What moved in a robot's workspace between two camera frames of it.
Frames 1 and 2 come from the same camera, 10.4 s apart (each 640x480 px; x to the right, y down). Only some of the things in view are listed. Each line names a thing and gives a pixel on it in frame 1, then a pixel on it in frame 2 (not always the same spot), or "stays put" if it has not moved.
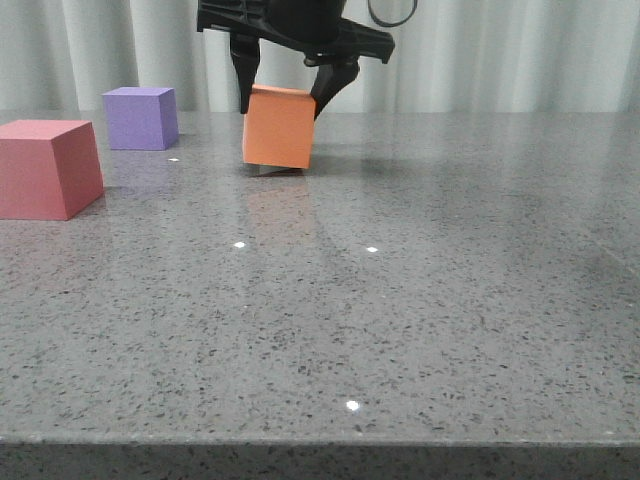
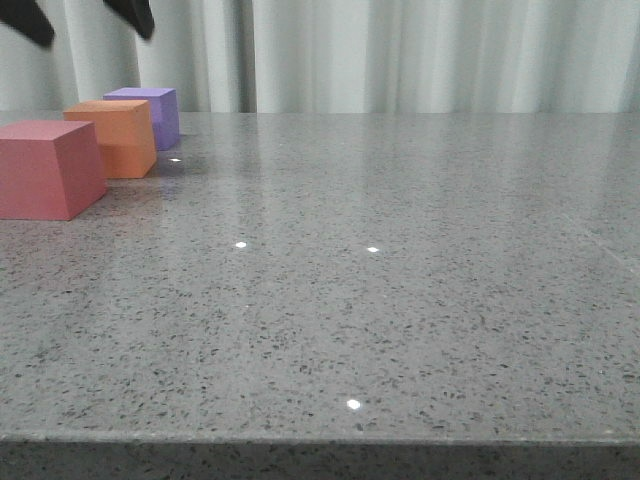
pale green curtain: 449,57 stays put
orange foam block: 278,127 → 125,133
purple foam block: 141,118 stays put
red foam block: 49,170 stays put
